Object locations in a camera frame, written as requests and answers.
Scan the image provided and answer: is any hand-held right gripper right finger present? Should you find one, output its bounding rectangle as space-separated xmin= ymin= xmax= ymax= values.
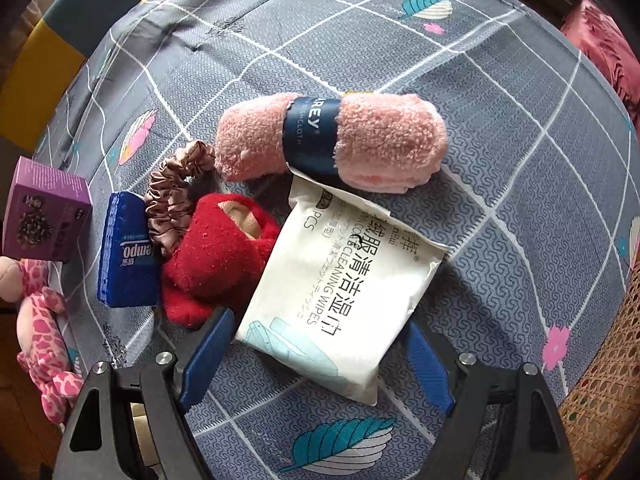
xmin=405 ymin=320 xmax=573 ymax=480

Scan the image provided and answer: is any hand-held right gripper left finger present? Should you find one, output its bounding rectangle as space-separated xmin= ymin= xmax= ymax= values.
xmin=52 ymin=307 xmax=236 ymax=480

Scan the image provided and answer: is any red fuzzy sock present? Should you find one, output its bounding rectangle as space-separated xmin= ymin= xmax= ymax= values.
xmin=160 ymin=191 xmax=282 ymax=330

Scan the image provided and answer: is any blue tissue pack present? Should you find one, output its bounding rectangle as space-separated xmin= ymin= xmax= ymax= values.
xmin=96 ymin=191 xmax=163 ymax=308

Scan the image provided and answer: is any white wet wipes packet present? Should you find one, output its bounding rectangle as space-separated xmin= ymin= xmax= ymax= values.
xmin=235 ymin=172 xmax=449 ymax=407

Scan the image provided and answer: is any pink towel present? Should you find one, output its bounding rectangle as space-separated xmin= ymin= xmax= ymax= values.
xmin=215 ymin=91 xmax=449 ymax=193

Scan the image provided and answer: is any brown satin scrunchie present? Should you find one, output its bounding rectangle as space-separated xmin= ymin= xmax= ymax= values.
xmin=145 ymin=141 xmax=217 ymax=261

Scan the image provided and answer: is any pink giraffe plush toy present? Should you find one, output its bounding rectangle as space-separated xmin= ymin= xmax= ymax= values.
xmin=0 ymin=256 xmax=86 ymax=425

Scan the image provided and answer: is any wicker chair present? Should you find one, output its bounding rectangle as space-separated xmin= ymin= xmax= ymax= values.
xmin=557 ymin=255 xmax=640 ymax=480

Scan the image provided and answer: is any purple cardboard box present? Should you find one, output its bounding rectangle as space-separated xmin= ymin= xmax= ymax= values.
xmin=2 ymin=156 xmax=93 ymax=262

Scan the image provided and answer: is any grey checked bedsheet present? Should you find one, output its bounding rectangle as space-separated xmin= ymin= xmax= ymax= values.
xmin=30 ymin=0 xmax=640 ymax=480

